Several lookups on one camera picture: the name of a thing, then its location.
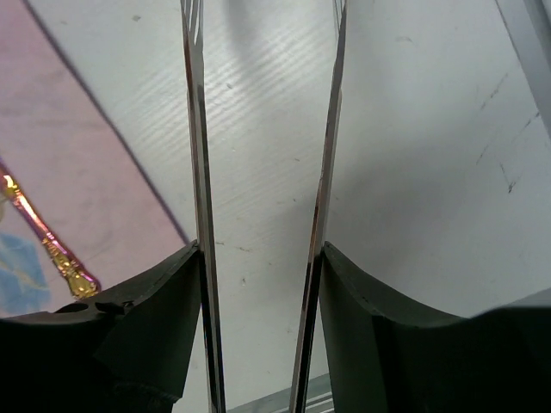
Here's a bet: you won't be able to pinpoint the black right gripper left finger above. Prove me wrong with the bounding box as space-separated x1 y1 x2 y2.
1 243 201 412

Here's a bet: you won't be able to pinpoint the metal food tongs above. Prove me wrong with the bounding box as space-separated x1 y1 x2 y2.
180 1 348 412

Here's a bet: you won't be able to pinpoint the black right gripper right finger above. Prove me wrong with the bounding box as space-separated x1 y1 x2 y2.
319 243 550 412

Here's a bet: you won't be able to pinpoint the pink cartoon placemat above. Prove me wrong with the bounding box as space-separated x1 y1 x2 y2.
0 0 193 319

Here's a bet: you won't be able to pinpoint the purple gold table knife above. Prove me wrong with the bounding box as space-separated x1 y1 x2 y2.
1 160 102 299

